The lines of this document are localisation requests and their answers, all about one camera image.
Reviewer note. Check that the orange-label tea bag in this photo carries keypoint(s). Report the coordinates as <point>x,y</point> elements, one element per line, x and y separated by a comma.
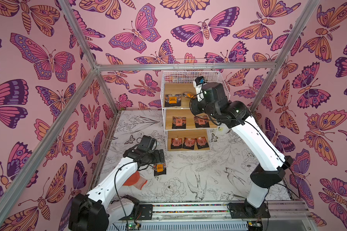
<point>159,169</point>
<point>188,95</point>
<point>172,100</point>

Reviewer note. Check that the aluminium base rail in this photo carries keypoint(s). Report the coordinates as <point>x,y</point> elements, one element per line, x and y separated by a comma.
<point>186,216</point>

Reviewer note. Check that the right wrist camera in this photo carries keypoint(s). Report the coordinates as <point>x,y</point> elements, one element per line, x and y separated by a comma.
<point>198,83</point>

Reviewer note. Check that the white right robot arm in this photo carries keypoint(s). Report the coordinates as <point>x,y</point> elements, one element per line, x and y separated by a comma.
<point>210,99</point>

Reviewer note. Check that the red work glove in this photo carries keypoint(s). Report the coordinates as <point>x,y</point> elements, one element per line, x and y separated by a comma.
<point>136,180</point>

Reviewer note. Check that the white wire three-tier shelf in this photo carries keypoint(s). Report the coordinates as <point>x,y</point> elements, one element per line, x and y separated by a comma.
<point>187,128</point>

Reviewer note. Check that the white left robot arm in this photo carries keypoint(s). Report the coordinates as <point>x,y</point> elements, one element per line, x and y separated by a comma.
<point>103,206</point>

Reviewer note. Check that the red tea bag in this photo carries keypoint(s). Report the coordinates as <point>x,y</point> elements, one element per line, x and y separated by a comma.
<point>179,122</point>
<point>202,121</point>
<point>189,143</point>
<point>176,143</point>
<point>202,143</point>

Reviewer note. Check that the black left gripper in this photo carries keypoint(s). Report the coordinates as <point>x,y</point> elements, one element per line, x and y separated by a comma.
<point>156,155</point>

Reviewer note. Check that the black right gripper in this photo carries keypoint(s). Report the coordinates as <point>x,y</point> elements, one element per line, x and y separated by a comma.
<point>195,104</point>

